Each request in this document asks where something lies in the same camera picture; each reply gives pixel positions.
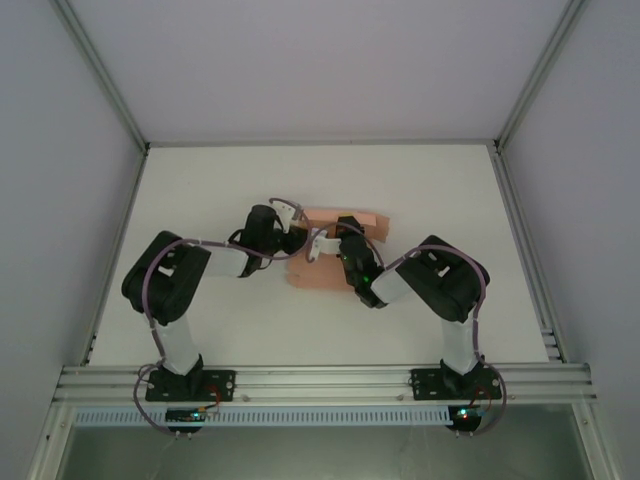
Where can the peach pink cloth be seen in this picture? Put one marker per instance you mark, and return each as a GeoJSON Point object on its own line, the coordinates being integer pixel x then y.
{"type": "Point", "coordinates": [320, 275]}

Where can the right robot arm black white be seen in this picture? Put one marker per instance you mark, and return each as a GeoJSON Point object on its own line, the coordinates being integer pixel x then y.
{"type": "Point", "coordinates": [445, 285]}

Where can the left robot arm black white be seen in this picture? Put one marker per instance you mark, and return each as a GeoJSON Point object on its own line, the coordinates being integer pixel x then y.
{"type": "Point", "coordinates": [175, 285]}

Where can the aluminium mounting rail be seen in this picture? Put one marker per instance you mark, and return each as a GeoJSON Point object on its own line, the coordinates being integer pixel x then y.
{"type": "Point", "coordinates": [320, 382]}

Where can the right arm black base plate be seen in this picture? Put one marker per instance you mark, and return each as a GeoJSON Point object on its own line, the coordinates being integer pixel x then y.
{"type": "Point", "coordinates": [425, 385]}

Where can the aluminium table side rail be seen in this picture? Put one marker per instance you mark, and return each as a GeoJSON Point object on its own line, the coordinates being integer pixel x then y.
{"type": "Point", "coordinates": [530, 260]}
{"type": "Point", "coordinates": [117, 260]}

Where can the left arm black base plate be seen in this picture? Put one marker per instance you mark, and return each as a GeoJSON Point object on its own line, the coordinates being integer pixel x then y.
{"type": "Point", "coordinates": [222, 385]}

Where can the aluminium frame post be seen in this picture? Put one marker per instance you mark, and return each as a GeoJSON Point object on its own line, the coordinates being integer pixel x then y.
{"type": "Point", "coordinates": [102, 75]}
{"type": "Point", "coordinates": [540, 75]}

